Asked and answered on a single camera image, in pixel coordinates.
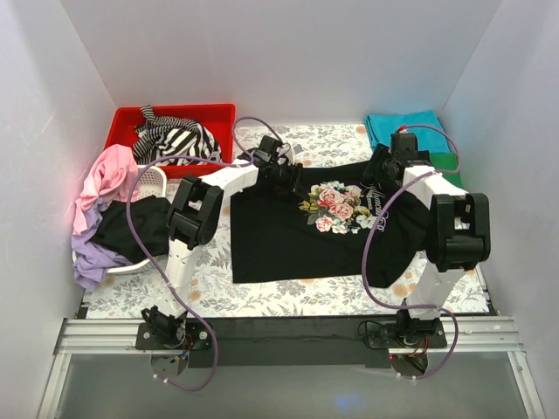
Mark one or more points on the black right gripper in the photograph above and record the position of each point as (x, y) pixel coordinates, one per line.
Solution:
(377, 165)

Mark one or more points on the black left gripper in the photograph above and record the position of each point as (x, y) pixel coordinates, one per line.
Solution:
(295, 178)

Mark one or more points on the black floral print t shirt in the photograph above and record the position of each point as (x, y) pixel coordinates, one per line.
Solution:
(322, 231)

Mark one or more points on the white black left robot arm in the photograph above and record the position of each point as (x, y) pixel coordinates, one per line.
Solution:
(194, 213)

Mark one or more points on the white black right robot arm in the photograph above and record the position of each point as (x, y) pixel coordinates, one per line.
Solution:
(458, 227)

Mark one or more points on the folded blue t shirt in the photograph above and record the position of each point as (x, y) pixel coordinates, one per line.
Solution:
(380, 127)

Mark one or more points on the folded green t shirt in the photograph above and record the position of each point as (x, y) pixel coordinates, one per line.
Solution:
(447, 162)

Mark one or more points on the white plastic laundry basket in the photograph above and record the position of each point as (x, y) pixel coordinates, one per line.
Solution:
(152, 183)

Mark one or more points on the black white striped shirt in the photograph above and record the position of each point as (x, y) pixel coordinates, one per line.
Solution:
(161, 136)

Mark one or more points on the floral patterned table mat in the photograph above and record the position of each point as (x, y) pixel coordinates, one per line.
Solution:
(212, 292)

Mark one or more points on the pink shirt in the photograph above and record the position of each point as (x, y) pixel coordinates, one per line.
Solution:
(110, 178)

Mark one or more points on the lavender shirt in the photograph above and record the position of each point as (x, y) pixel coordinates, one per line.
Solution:
(92, 260)

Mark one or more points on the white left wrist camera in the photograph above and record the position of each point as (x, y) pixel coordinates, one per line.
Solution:
(286, 152)

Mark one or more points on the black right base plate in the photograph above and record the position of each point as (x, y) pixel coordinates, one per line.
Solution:
(389, 334)

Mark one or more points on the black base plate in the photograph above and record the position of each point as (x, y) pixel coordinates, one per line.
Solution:
(389, 334)
(187, 336)

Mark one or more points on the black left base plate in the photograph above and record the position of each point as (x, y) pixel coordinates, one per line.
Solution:
(187, 336)

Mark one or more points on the aluminium frame rail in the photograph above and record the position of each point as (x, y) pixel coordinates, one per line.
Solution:
(118, 336)

